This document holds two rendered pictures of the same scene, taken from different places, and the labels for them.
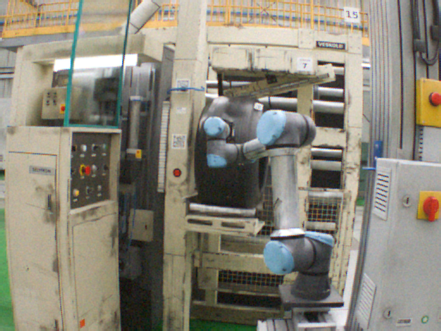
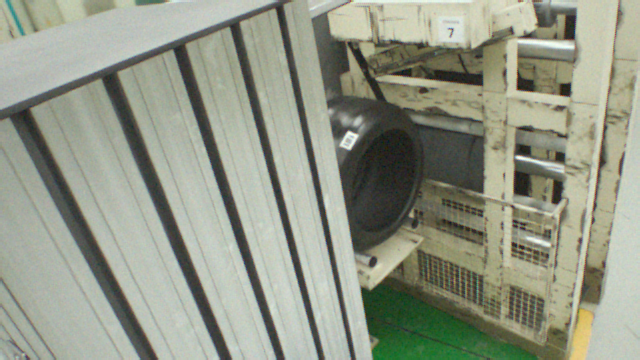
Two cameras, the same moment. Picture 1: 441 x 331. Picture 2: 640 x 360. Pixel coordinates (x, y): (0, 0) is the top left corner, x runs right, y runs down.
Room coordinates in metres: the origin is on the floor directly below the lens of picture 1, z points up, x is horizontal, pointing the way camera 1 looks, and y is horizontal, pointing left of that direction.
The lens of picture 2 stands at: (1.15, -0.93, 2.07)
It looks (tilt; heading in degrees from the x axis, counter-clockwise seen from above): 29 degrees down; 37
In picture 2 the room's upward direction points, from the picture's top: 11 degrees counter-clockwise
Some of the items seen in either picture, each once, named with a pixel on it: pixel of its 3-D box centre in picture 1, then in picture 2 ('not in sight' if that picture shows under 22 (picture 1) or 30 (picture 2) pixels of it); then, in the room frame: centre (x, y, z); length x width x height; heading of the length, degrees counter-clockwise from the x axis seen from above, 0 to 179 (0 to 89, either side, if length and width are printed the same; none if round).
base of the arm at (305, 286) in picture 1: (312, 280); not in sight; (1.59, -0.35, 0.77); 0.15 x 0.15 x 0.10
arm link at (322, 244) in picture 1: (315, 250); not in sight; (1.58, -0.35, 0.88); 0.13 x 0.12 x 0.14; 124
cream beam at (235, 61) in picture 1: (266, 63); (411, 15); (2.76, -0.24, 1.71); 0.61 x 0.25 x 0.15; 78
